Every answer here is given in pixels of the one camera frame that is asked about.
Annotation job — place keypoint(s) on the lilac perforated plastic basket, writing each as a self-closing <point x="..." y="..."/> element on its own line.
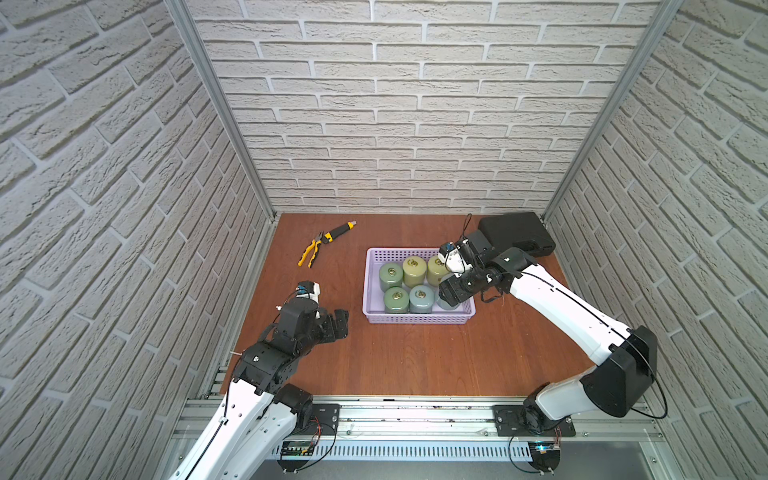
<point x="373" y="297"/>

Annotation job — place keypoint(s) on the yellow-green canister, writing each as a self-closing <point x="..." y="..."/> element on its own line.
<point x="414" y="271"/>
<point x="436" y="271"/>

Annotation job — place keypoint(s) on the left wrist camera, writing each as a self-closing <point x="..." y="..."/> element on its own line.
<point x="309" y="290"/>

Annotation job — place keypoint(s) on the blue-grey canister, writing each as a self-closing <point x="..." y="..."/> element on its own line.
<point x="422" y="299"/>
<point x="442" y="307"/>

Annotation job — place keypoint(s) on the left aluminium corner post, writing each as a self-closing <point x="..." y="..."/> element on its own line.
<point x="186" y="26"/>

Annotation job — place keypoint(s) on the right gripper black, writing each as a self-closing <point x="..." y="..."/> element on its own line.
<point x="449" y="287"/>

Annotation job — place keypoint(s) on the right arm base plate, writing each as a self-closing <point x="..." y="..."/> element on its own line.
<point x="519" y="421"/>

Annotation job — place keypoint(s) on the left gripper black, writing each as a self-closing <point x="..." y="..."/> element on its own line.
<point x="327" y="328"/>

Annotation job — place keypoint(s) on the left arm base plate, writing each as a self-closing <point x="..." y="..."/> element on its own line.
<point x="315" y="417"/>

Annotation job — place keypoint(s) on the right controller board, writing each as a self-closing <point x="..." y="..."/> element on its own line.
<point x="545" y="457"/>

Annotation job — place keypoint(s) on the yellow-green canister back middle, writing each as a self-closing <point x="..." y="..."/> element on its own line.
<point x="414" y="271"/>

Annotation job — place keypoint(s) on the aluminium corner post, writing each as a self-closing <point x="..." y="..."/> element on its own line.
<point x="647" y="44"/>
<point x="186" y="26"/>

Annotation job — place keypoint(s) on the yellow black pliers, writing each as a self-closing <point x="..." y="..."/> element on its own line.
<point x="310" y="253"/>

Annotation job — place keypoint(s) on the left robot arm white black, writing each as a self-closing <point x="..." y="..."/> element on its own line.
<point x="261" y="408"/>

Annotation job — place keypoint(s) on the right aluminium corner post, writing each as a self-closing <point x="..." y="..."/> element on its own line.
<point x="647" y="44"/>

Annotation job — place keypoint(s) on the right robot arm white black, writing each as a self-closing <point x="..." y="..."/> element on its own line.
<point x="624" y="359"/>

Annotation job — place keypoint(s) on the controller board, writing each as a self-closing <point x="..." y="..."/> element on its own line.
<point x="545" y="457"/>
<point x="294" y="455"/>

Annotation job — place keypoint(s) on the aluminium front rail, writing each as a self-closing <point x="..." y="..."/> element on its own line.
<point x="454" y="429"/>

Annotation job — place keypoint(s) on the yellow black utility knife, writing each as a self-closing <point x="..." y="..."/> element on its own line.
<point x="336" y="232"/>

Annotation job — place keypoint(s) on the yellow-green canister back right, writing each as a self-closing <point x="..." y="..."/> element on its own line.
<point x="436" y="271"/>

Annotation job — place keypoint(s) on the black plastic tool case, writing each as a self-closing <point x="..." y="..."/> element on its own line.
<point x="522" y="230"/>

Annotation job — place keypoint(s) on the dark green canister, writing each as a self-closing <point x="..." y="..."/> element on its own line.
<point x="390" y="276"/>
<point x="396" y="300"/>

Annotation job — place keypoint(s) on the left controller board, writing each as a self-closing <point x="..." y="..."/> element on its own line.
<point x="294" y="455"/>

